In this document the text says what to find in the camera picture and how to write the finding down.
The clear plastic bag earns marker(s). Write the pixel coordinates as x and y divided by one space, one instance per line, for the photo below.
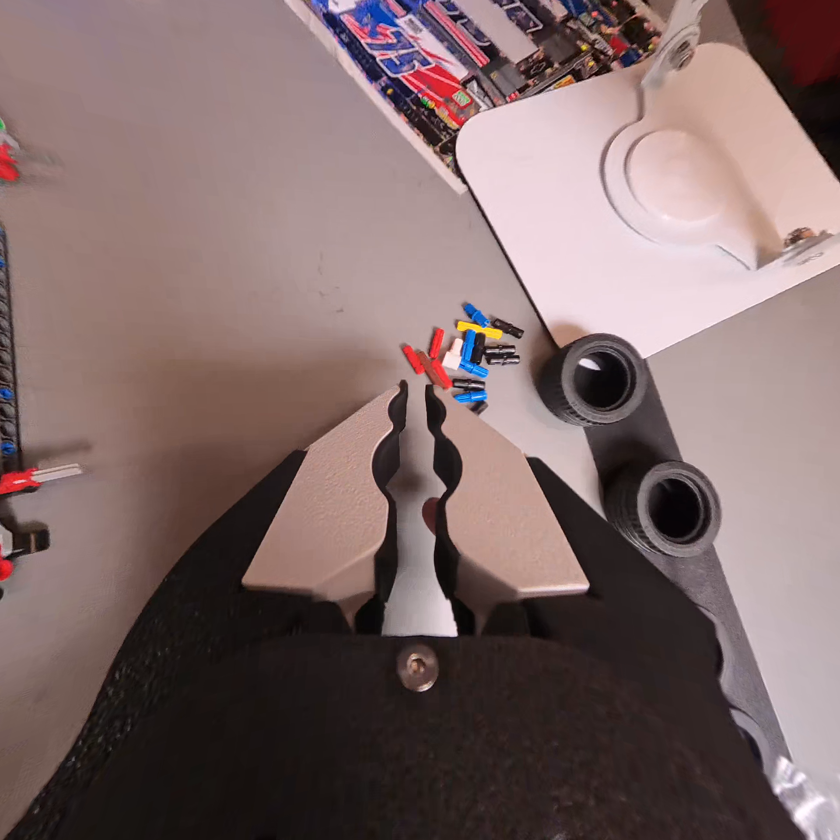
807 807

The black rubber lego tire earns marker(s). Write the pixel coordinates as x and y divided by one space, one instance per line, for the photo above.
558 394
623 525

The pile of coloured lego pins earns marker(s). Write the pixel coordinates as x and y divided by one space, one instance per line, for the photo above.
467 348

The shiny lego sticker sheet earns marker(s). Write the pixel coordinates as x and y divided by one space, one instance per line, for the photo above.
407 59

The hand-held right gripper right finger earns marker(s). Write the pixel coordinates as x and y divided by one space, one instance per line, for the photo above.
512 518

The white desk lamp stand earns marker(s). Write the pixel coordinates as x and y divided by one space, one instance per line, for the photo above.
558 216

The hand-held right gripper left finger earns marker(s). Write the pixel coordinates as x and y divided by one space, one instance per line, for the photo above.
328 512

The lego car chassis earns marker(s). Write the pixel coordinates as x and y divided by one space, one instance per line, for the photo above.
6 341

